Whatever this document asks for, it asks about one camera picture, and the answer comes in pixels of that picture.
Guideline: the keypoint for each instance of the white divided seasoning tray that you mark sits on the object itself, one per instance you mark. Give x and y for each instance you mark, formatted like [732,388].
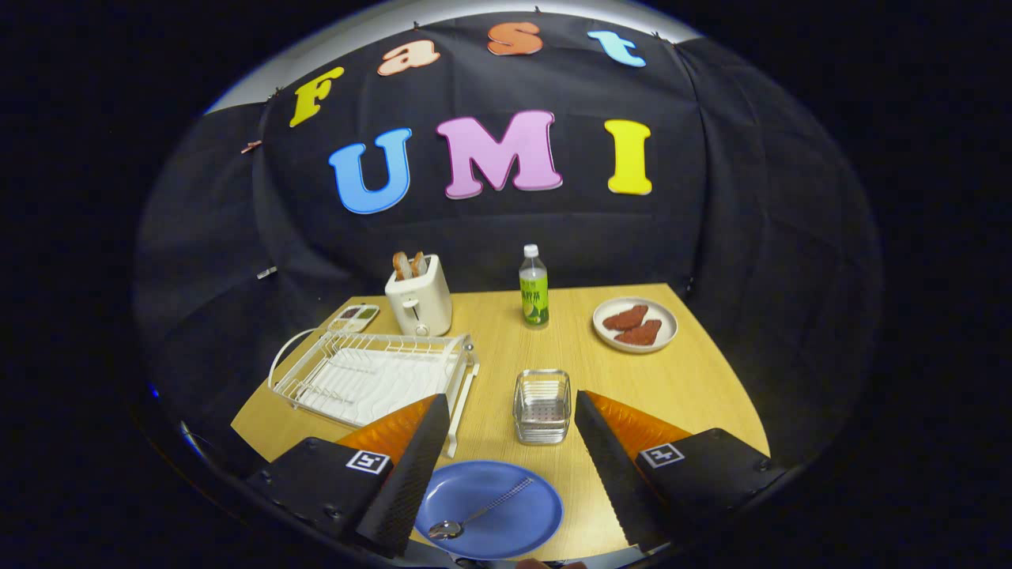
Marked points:
[353,318]

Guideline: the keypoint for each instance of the cream toaster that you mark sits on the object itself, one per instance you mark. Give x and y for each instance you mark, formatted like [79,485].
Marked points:
[419,304]

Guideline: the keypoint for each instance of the toasted bread slice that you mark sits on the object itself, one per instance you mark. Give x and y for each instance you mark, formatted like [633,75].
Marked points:
[418,263]
[401,265]

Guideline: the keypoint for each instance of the black backdrop cloth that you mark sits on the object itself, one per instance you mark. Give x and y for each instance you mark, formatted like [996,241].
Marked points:
[490,229]

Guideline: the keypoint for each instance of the green label drink bottle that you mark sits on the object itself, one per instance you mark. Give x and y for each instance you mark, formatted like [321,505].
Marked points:
[534,296]

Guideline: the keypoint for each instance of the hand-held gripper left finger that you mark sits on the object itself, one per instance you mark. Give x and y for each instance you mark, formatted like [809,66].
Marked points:
[407,482]

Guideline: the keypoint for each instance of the blue plate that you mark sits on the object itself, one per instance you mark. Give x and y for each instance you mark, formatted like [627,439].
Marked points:
[522,521]

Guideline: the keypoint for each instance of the red meat piece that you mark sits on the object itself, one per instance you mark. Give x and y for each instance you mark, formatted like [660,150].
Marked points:
[624,318]
[640,334]

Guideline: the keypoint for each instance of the white plate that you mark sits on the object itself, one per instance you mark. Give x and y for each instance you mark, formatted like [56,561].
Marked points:
[664,316]

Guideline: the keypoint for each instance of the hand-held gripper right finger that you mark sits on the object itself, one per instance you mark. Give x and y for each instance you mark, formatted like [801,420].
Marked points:
[613,474]

